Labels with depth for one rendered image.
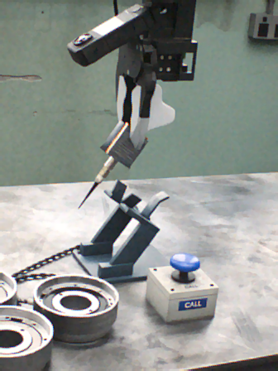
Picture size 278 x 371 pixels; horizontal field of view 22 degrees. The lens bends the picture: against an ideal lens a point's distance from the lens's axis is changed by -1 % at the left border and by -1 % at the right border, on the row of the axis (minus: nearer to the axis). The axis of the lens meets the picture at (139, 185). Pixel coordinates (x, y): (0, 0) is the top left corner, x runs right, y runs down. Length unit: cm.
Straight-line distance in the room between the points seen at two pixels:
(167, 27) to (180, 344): 41
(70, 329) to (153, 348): 10
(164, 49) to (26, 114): 161
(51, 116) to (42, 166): 18
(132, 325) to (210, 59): 189
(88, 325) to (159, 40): 37
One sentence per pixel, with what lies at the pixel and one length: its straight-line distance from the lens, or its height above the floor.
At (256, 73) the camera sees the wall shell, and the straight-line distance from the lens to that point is 284.
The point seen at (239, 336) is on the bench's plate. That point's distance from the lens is 94.
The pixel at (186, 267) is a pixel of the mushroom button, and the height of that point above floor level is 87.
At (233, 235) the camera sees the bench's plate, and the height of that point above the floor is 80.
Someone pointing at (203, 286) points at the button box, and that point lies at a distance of 94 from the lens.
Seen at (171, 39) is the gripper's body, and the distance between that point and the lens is 97.
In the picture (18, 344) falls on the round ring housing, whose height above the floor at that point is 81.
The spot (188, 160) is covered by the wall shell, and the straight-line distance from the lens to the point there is 280.
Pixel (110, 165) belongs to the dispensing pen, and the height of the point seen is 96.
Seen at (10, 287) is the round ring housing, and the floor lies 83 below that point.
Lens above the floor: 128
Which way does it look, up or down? 20 degrees down
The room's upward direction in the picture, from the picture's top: 6 degrees clockwise
